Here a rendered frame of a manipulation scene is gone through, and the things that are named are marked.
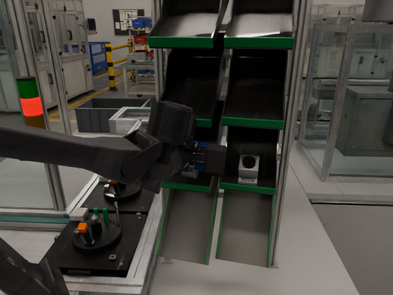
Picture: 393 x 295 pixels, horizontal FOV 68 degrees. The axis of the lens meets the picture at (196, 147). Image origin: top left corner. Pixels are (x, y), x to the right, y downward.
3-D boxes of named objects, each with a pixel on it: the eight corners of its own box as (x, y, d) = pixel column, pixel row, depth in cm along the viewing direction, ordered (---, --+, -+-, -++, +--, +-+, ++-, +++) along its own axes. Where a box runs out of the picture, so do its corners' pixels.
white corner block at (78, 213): (84, 226, 95) (82, 215, 93) (71, 225, 95) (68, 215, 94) (90, 217, 99) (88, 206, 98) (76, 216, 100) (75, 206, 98)
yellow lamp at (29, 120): (40, 133, 85) (37, 116, 83) (24, 132, 85) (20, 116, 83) (50, 127, 90) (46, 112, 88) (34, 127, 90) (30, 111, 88)
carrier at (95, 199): (148, 216, 99) (145, 184, 95) (78, 214, 101) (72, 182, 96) (159, 181, 122) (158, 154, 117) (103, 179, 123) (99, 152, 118)
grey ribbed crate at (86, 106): (142, 133, 271) (141, 109, 262) (76, 132, 275) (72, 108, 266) (151, 120, 310) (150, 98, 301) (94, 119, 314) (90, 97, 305)
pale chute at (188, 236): (209, 265, 75) (206, 265, 70) (159, 256, 77) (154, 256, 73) (223, 161, 85) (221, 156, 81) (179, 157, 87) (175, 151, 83)
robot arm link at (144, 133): (121, 179, 42) (140, 98, 40) (101, 160, 48) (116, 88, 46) (183, 181, 49) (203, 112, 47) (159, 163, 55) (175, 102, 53)
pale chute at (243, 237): (268, 268, 74) (269, 267, 70) (216, 259, 77) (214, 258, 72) (275, 163, 84) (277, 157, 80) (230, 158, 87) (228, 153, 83)
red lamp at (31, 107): (37, 116, 83) (33, 99, 81) (20, 116, 83) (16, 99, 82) (46, 111, 88) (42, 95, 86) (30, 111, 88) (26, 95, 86)
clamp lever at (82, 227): (92, 244, 80) (84, 229, 75) (85, 244, 80) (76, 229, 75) (96, 232, 83) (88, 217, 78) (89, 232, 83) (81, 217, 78)
